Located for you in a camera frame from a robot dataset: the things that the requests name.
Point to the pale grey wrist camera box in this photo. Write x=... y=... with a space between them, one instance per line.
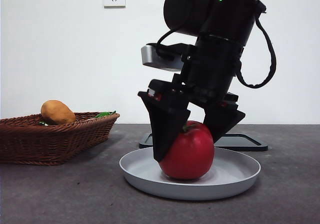
x=150 y=56

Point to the red tomato with green stem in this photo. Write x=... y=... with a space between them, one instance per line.
x=192 y=154

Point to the brown woven wicker basket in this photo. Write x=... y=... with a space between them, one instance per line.
x=50 y=141

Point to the yellow-brown potato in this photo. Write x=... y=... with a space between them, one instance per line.
x=57 y=112

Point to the black rectangular tray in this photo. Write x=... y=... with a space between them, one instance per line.
x=240 y=144

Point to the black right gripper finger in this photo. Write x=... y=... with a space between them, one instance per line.
x=165 y=129
x=222 y=121

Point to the pale grey round plate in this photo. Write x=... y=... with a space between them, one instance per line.
x=237 y=176

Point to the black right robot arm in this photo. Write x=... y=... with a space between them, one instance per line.
x=215 y=34

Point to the green chili pepper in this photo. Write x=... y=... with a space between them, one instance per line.
x=103 y=114

